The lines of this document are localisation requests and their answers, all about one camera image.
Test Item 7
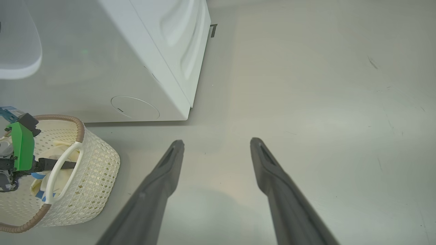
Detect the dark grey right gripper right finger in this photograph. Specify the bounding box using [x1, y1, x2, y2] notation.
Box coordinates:
[250, 137, 341, 245]

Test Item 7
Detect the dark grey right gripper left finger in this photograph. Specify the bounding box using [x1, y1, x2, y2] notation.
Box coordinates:
[95, 140, 185, 245]

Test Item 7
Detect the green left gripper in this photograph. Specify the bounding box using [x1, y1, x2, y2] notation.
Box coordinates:
[0, 122, 77, 193]

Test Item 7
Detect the cream garment with blue patches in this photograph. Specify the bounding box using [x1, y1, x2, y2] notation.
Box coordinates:
[30, 141, 81, 205]

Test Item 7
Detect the cream perforated laundry basket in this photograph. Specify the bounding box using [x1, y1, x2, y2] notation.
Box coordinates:
[0, 114, 121, 234]

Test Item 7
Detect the white front-load washing machine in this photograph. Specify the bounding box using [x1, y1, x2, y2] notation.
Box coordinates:
[0, 0, 212, 123]

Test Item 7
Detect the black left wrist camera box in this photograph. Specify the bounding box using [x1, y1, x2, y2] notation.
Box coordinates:
[16, 113, 42, 137]

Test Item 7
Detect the teal plug left camera cable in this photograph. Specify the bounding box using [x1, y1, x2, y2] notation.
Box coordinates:
[0, 106, 20, 124]

